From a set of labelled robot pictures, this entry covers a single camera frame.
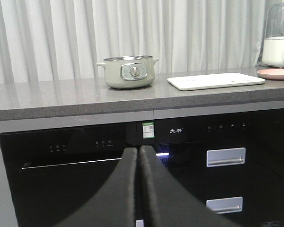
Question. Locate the cream bear serving tray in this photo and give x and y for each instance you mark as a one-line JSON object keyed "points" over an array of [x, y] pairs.
{"points": [[208, 81]]}

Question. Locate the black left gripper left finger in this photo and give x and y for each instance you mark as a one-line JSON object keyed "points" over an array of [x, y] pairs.
{"points": [[113, 205]]}

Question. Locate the silver drawer handle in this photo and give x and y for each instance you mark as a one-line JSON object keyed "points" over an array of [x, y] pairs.
{"points": [[225, 205], [225, 157]]}

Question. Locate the pink round plate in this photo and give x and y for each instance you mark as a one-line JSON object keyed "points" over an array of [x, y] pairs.
{"points": [[273, 74]]}

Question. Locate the lower silver drawer handle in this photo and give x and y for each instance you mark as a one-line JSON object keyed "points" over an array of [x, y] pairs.
{"points": [[225, 205]]}

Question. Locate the black disinfection cabinet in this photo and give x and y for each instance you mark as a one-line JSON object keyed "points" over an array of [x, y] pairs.
{"points": [[183, 137]]}

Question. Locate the white pleated curtain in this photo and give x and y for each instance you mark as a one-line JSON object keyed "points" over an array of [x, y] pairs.
{"points": [[42, 40]]}

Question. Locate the light green electric pot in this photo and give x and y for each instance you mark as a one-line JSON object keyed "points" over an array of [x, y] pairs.
{"points": [[129, 71]]}

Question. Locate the upper silver drawer handle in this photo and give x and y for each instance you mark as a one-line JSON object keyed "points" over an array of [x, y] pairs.
{"points": [[225, 157]]}

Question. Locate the green energy label sticker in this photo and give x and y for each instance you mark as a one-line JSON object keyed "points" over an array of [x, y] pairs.
{"points": [[148, 130]]}

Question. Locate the black built-in dishwasher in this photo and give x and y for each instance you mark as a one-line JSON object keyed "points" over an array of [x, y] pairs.
{"points": [[55, 165]]}

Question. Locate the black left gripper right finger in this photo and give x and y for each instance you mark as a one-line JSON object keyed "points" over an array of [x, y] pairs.
{"points": [[167, 203]]}

